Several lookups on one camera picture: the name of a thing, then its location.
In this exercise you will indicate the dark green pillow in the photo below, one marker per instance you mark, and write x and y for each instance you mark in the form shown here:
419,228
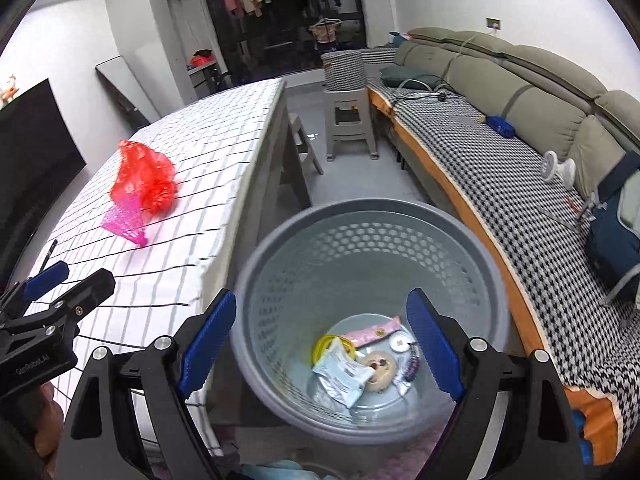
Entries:
400,75

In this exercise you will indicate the white purple printed wrapper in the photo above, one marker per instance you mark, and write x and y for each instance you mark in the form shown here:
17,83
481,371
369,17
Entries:
409,372

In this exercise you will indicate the houndstooth fabric basket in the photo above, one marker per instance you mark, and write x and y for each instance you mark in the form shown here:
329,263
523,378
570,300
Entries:
345,70

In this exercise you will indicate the small blue pouch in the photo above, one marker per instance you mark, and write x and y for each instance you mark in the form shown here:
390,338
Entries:
500,126

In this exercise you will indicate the houndstooth sofa cover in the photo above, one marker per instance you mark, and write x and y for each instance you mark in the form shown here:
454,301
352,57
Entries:
500,170

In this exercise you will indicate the white small cap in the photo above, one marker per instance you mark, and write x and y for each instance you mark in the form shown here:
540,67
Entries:
397,344

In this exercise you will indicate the leaning mirror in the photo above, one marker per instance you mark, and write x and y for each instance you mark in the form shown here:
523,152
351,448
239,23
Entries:
125,90

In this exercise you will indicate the person's left hand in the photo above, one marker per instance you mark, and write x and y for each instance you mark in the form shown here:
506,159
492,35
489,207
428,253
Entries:
47,410

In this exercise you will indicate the grey-green sofa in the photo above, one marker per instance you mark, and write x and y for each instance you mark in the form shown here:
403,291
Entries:
540,80

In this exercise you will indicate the red item on shelf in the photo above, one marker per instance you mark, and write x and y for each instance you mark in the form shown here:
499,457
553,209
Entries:
202,58

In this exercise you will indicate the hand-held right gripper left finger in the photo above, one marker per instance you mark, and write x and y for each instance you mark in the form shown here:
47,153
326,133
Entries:
207,345

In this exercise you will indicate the grey plastic stool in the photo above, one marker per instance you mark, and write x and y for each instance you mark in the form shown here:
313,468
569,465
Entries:
350,120

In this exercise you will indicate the beige round object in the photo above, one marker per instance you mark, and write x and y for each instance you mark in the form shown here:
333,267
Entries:
380,370

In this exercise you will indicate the grey perforated waste basket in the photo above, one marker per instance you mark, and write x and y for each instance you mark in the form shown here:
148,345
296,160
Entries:
350,260

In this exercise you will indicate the red plastic bag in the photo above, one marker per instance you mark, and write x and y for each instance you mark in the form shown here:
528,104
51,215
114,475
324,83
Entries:
145,175

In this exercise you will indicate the pink snack wrapper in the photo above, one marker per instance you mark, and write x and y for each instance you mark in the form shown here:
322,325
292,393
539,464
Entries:
372,332

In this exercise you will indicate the black television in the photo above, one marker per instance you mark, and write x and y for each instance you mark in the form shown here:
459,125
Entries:
35,160

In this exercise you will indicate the wall socket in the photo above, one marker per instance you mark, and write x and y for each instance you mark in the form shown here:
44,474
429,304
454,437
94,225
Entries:
494,23

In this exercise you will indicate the white and blue packet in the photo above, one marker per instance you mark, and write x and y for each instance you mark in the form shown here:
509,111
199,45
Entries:
340,375

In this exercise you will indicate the grey table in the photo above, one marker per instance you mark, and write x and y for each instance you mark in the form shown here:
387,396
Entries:
280,170

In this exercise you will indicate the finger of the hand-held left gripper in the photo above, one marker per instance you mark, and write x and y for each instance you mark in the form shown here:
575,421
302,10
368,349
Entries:
45,276
80,295

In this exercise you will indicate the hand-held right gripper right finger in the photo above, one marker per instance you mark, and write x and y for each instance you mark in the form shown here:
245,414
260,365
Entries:
435,345

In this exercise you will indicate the small white fan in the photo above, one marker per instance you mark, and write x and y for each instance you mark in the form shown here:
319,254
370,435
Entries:
555,165

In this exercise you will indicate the white shelf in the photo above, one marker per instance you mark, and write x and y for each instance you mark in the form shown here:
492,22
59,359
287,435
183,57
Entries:
207,80

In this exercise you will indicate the dark blue backpack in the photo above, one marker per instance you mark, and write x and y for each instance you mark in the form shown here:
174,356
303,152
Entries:
610,240

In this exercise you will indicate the black pen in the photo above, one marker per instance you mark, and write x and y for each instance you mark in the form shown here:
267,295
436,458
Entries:
50,252

